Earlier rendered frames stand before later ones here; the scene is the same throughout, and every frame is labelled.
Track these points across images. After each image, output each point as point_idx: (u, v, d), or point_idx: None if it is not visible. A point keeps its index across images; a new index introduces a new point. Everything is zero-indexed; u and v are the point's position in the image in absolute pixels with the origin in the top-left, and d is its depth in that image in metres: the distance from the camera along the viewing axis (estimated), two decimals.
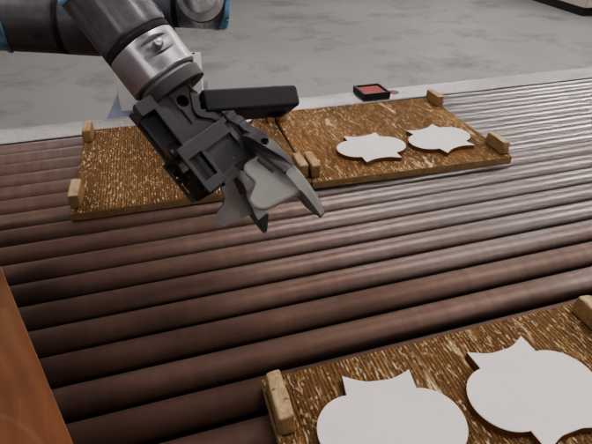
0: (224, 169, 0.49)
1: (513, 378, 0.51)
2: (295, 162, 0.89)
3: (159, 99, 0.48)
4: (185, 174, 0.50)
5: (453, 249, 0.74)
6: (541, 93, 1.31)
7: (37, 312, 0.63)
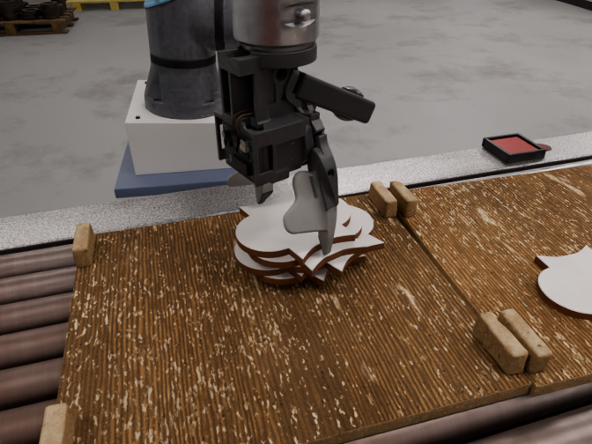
0: (278, 166, 0.46)
1: None
2: (493, 338, 0.45)
3: (264, 67, 0.41)
4: (238, 145, 0.45)
5: None
6: None
7: None
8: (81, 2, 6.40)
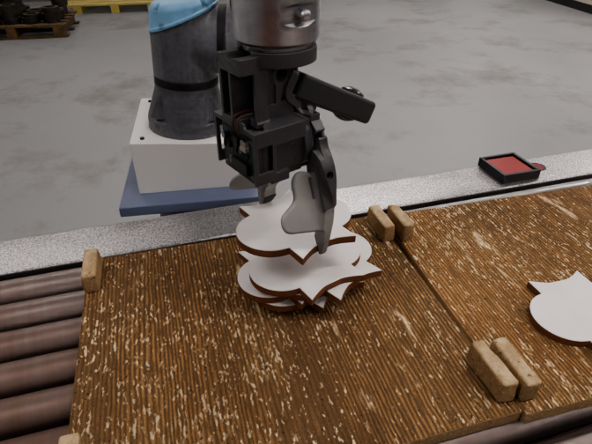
0: (278, 167, 0.46)
1: None
2: (485, 367, 0.47)
3: (264, 68, 0.41)
4: (237, 145, 0.45)
5: None
6: None
7: None
8: (82, 5, 6.43)
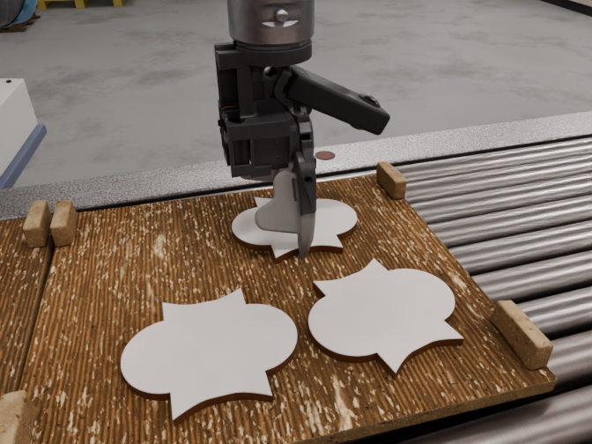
0: (260, 162, 0.47)
1: None
2: None
3: (246, 63, 0.42)
4: None
5: None
6: (588, 159, 0.73)
7: None
8: (45, 0, 6.27)
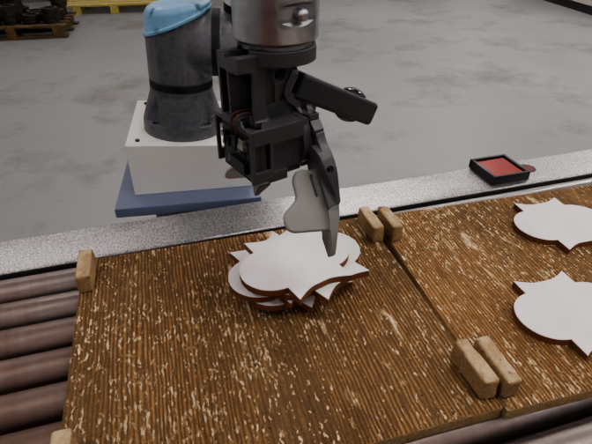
0: (276, 166, 0.46)
1: None
2: (468, 365, 0.49)
3: (262, 67, 0.41)
4: (236, 144, 0.45)
5: None
6: None
7: None
8: (81, 6, 6.44)
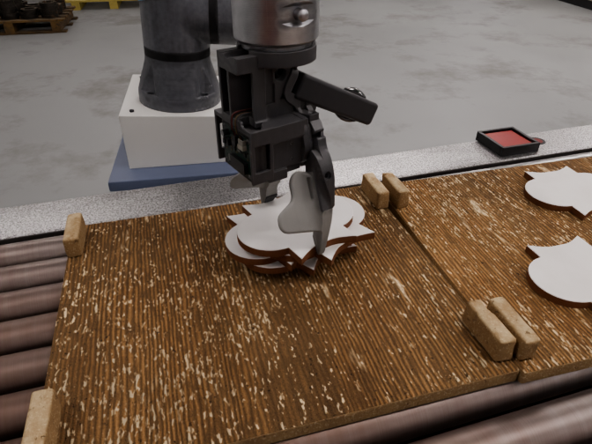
0: (276, 166, 0.46)
1: None
2: (482, 326, 0.45)
3: (262, 67, 0.41)
4: (236, 144, 0.45)
5: None
6: None
7: None
8: (80, 1, 6.40)
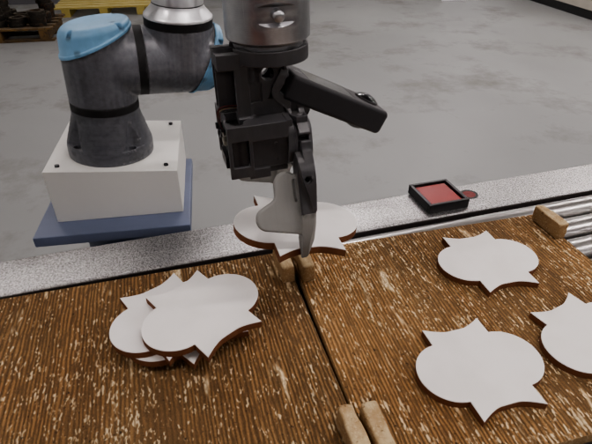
0: (259, 164, 0.47)
1: None
2: (346, 436, 0.44)
3: (243, 65, 0.42)
4: None
5: None
6: None
7: None
8: (70, 8, 6.39)
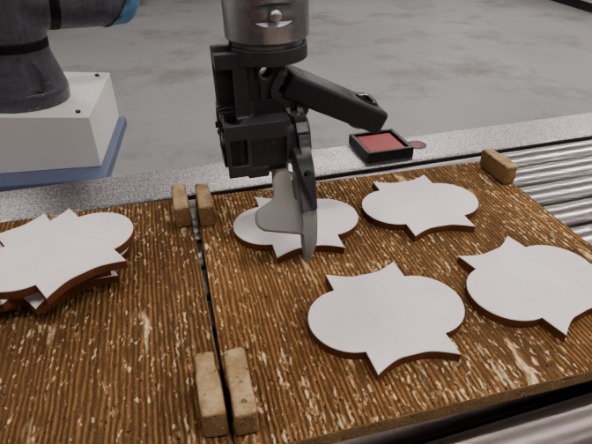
0: (257, 163, 0.47)
1: None
2: (196, 389, 0.35)
3: (241, 64, 0.42)
4: None
5: None
6: None
7: None
8: None
